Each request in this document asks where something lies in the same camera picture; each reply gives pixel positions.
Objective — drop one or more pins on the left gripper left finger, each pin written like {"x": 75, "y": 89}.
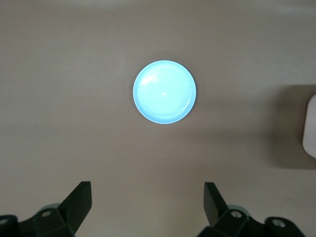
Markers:
{"x": 74, "y": 209}

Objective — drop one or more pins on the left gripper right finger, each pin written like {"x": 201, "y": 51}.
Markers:
{"x": 214, "y": 207}

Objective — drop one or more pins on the white lidded storage box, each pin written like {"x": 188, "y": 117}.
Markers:
{"x": 309, "y": 128}

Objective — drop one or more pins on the light blue round plate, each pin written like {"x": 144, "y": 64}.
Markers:
{"x": 165, "y": 92}

